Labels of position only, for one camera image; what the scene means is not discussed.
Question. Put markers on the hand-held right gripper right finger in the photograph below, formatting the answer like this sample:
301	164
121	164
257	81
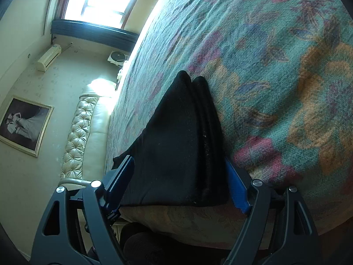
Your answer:
234	182

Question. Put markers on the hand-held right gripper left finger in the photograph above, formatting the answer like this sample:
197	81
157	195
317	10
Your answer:
121	176

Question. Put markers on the black pants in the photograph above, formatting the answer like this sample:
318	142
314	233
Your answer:
171	143

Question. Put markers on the cream tufted bed headboard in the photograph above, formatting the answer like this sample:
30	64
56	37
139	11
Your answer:
80	132

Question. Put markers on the person's dark-clothed leg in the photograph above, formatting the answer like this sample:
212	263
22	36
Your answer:
143	243

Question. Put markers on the white fan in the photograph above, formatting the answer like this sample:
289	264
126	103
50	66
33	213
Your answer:
117	58

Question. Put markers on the floral blanket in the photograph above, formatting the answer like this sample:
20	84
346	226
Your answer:
275	60

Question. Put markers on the white air conditioner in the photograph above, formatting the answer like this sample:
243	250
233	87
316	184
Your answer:
49	58

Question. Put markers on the dark blue curtain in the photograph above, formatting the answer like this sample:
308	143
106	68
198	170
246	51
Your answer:
93	31

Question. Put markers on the framed wall picture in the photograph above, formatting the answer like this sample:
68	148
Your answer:
24	124

